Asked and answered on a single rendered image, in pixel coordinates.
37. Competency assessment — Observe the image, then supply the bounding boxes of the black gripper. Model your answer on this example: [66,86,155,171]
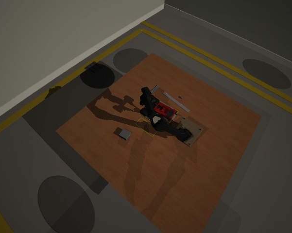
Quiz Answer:
[140,97,160,116]

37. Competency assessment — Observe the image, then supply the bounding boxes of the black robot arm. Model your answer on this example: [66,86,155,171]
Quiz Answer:
[139,87,192,142]

